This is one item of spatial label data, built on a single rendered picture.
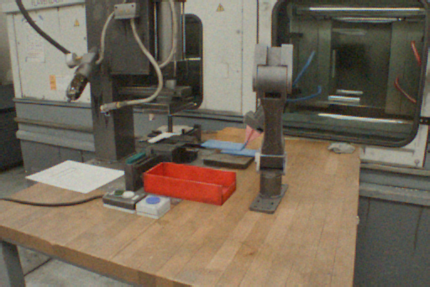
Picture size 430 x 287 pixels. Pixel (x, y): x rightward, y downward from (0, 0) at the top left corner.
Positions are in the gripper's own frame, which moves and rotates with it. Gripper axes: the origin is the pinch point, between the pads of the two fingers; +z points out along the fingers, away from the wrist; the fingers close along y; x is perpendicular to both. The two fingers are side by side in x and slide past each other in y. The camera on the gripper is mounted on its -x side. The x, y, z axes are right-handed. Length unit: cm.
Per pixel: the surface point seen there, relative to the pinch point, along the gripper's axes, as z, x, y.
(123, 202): 19.3, 37.5, 14.1
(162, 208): 14.2, 35.1, 4.5
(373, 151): -11, -55, -44
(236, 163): 10.7, -6.3, -0.2
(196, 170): 11.8, 12.6, 6.6
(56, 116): 95, -70, 130
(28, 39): 61, -73, 181
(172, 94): 0.2, 2.4, 29.4
